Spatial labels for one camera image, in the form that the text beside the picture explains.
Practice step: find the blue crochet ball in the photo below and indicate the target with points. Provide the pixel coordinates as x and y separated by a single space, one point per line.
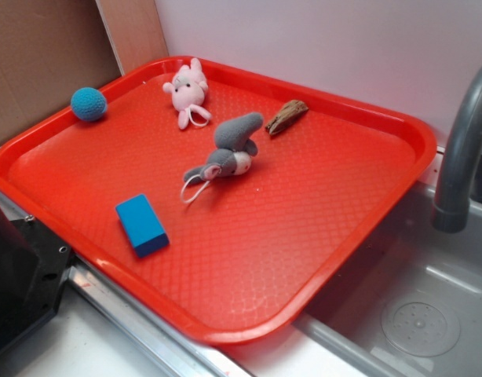
88 104

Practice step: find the red plastic tray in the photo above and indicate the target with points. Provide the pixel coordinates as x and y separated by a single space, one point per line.
247 255

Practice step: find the grey plush mouse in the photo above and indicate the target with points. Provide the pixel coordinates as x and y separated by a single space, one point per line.
232 157

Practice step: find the brown wood piece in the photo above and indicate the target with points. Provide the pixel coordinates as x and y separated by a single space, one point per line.
288 115

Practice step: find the blue rectangular block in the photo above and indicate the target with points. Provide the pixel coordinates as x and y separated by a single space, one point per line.
142 226

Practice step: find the pink plush bunny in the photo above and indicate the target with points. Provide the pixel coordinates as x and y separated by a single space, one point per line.
188 89

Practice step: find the grey plastic faucet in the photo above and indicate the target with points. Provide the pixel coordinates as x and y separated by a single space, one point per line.
460 177

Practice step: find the grey plastic sink basin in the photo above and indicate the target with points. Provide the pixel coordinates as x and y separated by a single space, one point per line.
407 303

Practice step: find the brown cardboard panel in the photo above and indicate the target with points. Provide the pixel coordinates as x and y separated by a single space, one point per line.
48 50

